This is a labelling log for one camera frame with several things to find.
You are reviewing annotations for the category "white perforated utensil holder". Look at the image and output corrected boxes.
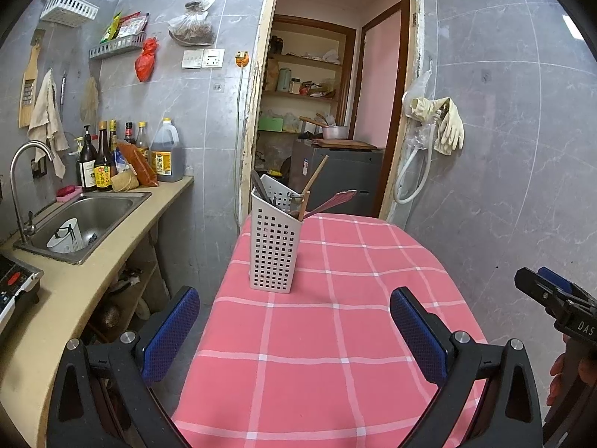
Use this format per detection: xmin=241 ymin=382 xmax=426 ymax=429
xmin=250 ymin=174 xmax=305 ymax=294

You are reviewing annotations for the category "steel faucet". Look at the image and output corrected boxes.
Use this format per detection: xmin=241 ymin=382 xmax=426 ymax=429
xmin=9 ymin=141 xmax=54 ymax=246

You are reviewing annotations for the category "black induction cooker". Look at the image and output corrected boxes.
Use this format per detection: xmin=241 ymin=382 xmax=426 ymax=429
xmin=0 ymin=254 xmax=45 ymax=332

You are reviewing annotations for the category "clear bag of dried goods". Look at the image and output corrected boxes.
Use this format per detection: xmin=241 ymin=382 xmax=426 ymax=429
xmin=168 ymin=9 xmax=216 ymax=48

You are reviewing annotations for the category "beige packet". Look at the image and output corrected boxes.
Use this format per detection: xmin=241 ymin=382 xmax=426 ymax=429
xmin=111 ymin=171 xmax=141 ymax=193

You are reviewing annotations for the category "hanging loofah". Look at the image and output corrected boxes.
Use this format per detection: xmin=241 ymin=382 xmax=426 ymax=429
xmin=79 ymin=75 xmax=101 ymax=124

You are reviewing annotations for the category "wooden cutting board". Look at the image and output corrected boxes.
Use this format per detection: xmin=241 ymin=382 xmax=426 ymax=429
xmin=312 ymin=138 xmax=378 ymax=150

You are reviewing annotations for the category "white wall basket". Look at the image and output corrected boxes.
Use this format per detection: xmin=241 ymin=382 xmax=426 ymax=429
xmin=38 ymin=0 xmax=100 ymax=24

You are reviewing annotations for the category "white cup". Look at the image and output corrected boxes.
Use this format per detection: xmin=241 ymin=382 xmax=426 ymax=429
xmin=47 ymin=217 xmax=85 ymax=253

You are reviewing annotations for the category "person's right hand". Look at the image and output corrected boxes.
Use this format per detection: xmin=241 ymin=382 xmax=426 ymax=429
xmin=547 ymin=354 xmax=597 ymax=408

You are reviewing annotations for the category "red snack packet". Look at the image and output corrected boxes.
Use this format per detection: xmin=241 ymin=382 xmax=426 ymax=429
xmin=116 ymin=12 xmax=150 ymax=39

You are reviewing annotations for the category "peeler with grey handle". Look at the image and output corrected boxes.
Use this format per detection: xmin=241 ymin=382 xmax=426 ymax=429
xmin=251 ymin=169 xmax=272 ymax=203

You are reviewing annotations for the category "beige hanging towel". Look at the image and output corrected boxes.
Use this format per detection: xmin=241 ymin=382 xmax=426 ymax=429
xmin=27 ymin=68 xmax=70 ymax=179

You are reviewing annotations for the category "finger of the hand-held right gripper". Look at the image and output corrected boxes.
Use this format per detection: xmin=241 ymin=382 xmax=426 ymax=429
xmin=514 ymin=267 xmax=585 ymax=321
xmin=536 ymin=265 xmax=587 ymax=301

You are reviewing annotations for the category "red plastic bag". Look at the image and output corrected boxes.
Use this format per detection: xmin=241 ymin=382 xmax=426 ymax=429
xmin=135 ymin=37 xmax=159 ymax=83

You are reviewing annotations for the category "grey cabinet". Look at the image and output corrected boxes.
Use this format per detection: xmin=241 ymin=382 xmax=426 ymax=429
xmin=289 ymin=139 xmax=385 ymax=218

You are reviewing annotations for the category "wooden shelf unit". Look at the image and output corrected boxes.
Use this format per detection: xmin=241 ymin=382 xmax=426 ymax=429
xmin=268 ymin=15 xmax=357 ymax=138

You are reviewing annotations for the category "white hose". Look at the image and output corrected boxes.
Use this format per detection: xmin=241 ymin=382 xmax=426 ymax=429
xmin=394 ymin=109 xmax=444 ymax=205

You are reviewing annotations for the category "pink checked tablecloth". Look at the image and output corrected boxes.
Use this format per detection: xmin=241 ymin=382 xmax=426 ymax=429
xmin=170 ymin=212 xmax=488 ymax=448

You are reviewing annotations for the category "wooden grater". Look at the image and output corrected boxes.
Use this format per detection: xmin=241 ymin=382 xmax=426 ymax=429
xmin=18 ymin=29 xmax=46 ymax=129

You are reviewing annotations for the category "yellow-green snack packet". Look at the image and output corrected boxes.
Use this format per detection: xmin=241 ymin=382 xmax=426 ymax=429
xmin=101 ymin=12 xmax=122 ymax=43

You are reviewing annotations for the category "dark bottle yellow label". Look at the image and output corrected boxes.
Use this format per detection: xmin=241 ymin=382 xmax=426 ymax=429
xmin=93 ymin=120 xmax=115 ymax=192

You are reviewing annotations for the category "cream door frame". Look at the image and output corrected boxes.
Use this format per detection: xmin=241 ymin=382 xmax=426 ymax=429
xmin=238 ymin=0 xmax=427 ymax=225

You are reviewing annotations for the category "cream rubber glove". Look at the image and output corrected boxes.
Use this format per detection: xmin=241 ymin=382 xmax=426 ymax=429
xmin=403 ymin=96 xmax=441 ymax=122
xmin=434 ymin=96 xmax=466 ymax=156

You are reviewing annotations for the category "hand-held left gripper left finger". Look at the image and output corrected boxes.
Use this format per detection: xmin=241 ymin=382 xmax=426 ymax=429
xmin=47 ymin=286 xmax=201 ymax=448

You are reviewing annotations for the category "clear hanging plastic bag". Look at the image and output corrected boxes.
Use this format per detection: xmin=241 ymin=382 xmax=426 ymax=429
xmin=401 ymin=68 xmax=439 ymax=152

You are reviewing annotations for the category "beige kitchen counter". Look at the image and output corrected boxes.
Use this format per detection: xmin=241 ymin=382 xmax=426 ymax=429
xmin=0 ymin=175 xmax=194 ymax=448

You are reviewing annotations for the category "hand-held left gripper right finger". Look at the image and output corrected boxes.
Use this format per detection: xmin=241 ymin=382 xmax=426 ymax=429
xmin=389 ymin=287 xmax=544 ymax=448

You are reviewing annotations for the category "grey wall rack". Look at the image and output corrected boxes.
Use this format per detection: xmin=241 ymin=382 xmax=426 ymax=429
xmin=88 ymin=34 xmax=146 ymax=60

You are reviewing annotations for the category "orange-brown packet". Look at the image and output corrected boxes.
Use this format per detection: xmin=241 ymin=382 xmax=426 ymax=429
xmin=116 ymin=141 xmax=160 ymax=188

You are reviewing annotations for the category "stainless steel sink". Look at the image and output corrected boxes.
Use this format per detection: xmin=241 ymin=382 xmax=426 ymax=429
xmin=13 ymin=190 xmax=153 ymax=266

